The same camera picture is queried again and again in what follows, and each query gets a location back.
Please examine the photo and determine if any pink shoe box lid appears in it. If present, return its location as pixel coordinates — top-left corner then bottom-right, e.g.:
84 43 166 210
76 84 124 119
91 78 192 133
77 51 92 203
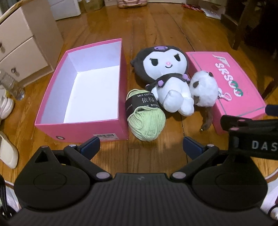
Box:
186 51 266 135

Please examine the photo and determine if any green yarn ball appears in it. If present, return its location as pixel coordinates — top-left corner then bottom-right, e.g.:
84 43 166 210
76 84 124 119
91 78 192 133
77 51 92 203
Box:
125 89 166 142

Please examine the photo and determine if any small white brown plush keychain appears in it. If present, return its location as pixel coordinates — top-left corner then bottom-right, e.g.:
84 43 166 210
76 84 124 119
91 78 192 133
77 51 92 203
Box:
189 71 232 131

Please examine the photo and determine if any black white Kuromi plush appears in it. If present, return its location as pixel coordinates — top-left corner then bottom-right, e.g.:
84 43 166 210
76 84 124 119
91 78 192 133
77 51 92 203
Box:
130 46 194 117

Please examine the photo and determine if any pink open shoe box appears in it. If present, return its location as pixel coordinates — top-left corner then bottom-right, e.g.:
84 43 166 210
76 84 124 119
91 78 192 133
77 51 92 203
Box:
34 39 129 143

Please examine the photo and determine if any white slipper shoe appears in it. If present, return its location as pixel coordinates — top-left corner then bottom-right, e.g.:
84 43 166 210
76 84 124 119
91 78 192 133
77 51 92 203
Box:
0 131 19 169

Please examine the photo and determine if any white sneaker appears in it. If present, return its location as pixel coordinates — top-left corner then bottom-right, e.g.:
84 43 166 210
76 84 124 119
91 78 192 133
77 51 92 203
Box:
0 89 15 120

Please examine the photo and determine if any clear plastic water bottle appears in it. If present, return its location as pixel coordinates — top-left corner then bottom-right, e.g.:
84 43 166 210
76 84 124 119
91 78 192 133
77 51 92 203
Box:
1 69 25 101

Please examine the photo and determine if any dark wooden chair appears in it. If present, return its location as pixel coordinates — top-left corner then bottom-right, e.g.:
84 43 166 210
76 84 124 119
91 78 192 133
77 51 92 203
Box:
220 1 277 99

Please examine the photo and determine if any white drawer cabinet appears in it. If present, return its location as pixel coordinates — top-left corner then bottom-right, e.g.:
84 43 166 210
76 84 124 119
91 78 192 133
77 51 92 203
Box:
1 0 64 86

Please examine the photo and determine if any red white paper litter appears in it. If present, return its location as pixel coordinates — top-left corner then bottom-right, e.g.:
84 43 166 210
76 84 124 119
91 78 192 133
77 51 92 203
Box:
182 0 227 20

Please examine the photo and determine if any cardboard box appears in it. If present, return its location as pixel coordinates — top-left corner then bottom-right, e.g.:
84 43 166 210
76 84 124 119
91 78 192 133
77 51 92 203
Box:
78 0 105 12

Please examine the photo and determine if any pink handbag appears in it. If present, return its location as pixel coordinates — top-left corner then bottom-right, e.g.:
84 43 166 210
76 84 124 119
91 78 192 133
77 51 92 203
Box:
117 0 148 9

